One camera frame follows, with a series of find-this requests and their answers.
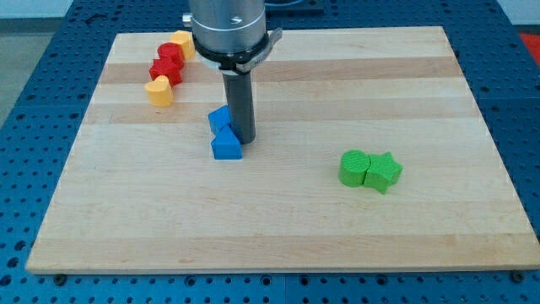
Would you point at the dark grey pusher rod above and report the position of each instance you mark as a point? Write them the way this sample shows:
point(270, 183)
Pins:
point(238, 91)

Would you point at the blue cube block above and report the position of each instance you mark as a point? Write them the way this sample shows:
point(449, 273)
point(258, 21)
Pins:
point(218, 119)

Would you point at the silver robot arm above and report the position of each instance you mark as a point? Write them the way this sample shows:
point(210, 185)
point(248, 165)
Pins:
point(230, 36)

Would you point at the blue triangle block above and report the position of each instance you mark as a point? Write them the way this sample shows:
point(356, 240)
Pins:
point(226, 146)

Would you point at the red star block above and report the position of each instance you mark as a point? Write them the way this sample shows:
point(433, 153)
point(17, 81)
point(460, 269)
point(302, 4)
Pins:
point(166, 67)

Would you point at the red cylinder block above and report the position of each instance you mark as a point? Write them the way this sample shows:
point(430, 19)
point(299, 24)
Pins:
point(173, 52)

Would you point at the yellow pentagon block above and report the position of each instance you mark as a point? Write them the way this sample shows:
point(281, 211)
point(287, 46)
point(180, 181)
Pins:
point(184, 40)

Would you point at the yellow heart block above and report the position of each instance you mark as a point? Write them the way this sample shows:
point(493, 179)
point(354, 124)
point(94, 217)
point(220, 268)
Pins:
point(159, 92)

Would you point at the green cylinder block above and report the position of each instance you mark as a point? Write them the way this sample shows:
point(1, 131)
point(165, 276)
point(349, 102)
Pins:
point(353, 167)

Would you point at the light wooden board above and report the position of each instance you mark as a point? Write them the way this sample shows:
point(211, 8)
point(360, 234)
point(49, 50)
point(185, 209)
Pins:
point(141, 192)

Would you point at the green star block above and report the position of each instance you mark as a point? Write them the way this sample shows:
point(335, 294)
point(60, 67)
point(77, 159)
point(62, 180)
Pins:
point(382, 172)

